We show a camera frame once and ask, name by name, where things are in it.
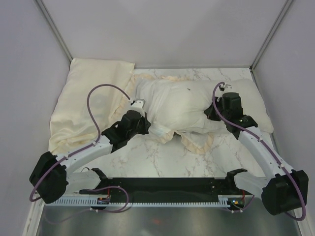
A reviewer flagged white ruffled pillowcase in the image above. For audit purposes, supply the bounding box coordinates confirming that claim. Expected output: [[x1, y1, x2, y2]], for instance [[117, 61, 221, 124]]
[[126, 73, 215, 154]]

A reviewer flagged white pillow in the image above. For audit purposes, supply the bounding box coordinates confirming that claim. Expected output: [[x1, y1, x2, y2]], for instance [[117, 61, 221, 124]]
[[154, 79, 274, 134]]

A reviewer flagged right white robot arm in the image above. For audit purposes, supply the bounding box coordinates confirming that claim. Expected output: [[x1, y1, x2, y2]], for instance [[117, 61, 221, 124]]
[[204, 92, 309, 221]]

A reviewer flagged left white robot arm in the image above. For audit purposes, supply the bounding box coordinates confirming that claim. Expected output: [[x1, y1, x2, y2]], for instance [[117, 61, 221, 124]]
[[29, 110, 151, 204]]

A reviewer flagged cream yellow pillow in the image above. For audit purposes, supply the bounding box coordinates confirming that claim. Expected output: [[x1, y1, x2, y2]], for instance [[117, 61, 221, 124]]
[[49, 58, 134, 154]]

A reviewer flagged shiny metal sheet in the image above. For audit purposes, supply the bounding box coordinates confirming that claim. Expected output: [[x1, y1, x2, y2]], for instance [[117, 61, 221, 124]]
[[36, 201, 301, 236]]

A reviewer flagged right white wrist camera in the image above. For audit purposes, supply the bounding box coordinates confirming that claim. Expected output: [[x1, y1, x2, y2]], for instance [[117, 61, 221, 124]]
[[219, 83, 233, 92]]

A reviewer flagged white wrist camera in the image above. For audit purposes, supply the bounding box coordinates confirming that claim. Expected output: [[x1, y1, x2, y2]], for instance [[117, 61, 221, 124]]
[[219, 83, 233, 92], [129, 98, 145, 111]]

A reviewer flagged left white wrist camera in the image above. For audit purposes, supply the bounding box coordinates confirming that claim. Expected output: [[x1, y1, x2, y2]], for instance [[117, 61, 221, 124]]
[[129, 98, 145, 111]]

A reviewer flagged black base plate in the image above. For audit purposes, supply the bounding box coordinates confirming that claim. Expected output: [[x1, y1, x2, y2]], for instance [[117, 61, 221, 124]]
[[79, 177, 248, 202]]

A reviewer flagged white slotted cable duct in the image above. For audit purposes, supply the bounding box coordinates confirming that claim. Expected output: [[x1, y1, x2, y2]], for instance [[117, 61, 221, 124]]
[[49, 195, 246, 207]]

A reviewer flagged right aluminium corner post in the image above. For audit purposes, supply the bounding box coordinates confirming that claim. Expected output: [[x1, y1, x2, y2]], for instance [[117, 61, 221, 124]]
[[249, 0, 295, 73]]

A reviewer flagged aluminium corner post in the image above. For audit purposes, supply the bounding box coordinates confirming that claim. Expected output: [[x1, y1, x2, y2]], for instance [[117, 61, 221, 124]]
[[249, 0, 295, 73], [33, 0, 73, 63]]

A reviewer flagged aluminium frame rail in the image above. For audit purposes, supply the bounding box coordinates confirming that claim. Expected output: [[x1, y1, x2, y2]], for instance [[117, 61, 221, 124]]
[[23, 186, 312, 236]]

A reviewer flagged left aluminium corner post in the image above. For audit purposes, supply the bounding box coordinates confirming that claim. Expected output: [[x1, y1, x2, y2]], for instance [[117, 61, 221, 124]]
[[33, 0, 73, 63]]

